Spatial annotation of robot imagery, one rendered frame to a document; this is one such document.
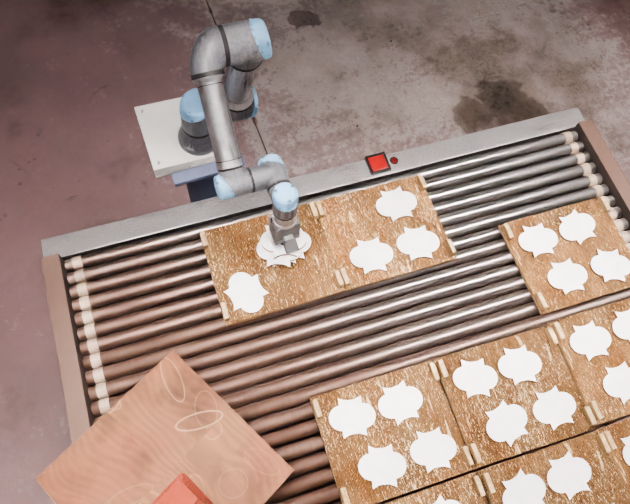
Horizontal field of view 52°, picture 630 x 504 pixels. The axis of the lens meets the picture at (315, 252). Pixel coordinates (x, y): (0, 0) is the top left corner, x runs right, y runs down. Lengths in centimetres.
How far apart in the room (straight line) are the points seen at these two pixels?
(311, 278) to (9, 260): 175
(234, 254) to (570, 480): 126
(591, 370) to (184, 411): 129
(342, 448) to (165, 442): 52
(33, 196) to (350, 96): 178
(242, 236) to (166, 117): 58
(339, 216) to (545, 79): 216
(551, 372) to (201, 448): 112
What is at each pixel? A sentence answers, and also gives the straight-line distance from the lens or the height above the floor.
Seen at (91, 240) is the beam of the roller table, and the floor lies 92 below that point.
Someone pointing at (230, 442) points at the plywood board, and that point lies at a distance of 191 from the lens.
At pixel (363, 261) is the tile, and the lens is 218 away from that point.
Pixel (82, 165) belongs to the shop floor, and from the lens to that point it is 359.
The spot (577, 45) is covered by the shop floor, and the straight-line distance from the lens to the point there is 439.
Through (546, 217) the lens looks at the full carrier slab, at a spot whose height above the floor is 94.
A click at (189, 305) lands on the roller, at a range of 215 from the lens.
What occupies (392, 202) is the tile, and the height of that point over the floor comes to 95.
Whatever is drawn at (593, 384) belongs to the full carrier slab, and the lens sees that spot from 228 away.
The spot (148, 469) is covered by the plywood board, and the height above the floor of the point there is 104.
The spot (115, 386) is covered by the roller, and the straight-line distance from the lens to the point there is 212.
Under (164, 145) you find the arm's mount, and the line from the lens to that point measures 244.
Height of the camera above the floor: 293
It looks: 65 degrees down
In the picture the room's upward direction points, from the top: 8 degrees clockwise
